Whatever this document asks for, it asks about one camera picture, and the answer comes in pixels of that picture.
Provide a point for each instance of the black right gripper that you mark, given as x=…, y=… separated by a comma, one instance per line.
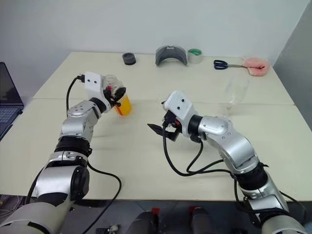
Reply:
x=170, y=122

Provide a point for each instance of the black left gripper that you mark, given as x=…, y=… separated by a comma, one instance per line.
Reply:
x=108, y=95

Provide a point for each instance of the clear bottle with orange liquid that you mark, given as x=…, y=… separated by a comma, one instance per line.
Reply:
x=125, y=107

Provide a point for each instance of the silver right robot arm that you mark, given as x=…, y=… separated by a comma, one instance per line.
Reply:
x=226, y=139

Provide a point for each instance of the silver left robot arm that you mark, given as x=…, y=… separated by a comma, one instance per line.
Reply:
x=78, y=122

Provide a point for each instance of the clear wine glass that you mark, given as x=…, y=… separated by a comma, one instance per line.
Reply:
x=235, y=90

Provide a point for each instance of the grey curved visor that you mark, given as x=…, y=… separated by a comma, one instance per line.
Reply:
x=159, y=57

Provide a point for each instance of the white tape roll green core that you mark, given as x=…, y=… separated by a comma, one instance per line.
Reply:
x=195, y=59

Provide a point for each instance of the dark rounded shape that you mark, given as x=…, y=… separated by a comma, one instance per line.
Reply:
x=143, y=223
x=203, y=221

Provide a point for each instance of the dark laptop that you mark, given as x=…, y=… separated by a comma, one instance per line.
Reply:
x=7, y=112

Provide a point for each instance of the pink fluffy cloth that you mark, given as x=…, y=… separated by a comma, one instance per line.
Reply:
x=256, y=66

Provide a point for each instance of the small black and white device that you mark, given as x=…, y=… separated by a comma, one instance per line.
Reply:
x=107, y=229

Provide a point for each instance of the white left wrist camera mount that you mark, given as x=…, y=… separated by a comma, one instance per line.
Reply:
x=93, y=84

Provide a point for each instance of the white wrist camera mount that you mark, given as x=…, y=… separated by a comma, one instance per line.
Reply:
x=93, y=84
x=180, y=102

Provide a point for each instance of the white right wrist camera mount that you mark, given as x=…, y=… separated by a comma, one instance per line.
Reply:
x=180, y=102

